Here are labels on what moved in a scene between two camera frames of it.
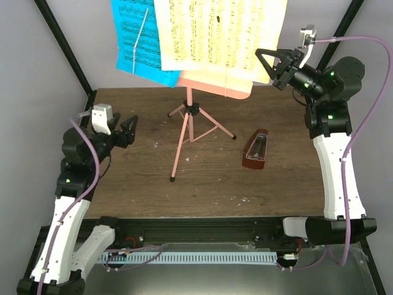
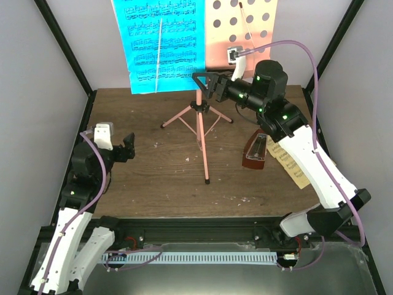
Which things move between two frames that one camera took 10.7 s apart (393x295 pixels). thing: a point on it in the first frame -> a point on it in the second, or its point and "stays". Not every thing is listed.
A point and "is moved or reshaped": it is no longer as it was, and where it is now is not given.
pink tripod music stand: (201, 123) -> (248, 25)
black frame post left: (64, 46) stays
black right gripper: (286, 58) -> (223, 77)
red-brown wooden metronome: (255, 150) stays
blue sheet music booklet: (139, 50) is moved or reshaped
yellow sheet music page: (217, 40) -> (288, 161)
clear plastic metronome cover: (258, 150) stays
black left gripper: (129, 138) -> (130, 154)
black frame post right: (346, 22) stays
